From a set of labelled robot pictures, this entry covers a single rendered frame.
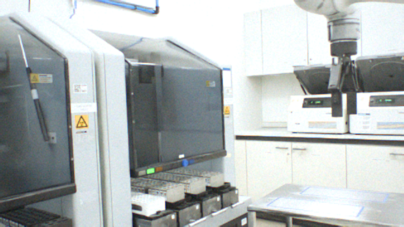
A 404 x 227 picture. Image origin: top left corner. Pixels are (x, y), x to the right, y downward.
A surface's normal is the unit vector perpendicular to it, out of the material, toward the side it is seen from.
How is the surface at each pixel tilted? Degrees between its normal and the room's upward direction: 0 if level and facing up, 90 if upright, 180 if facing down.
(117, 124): 90
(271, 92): 90
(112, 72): 90
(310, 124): 90
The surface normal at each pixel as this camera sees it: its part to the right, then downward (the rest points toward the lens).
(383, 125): -0.61, 0.07
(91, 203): 0.79, 0.00
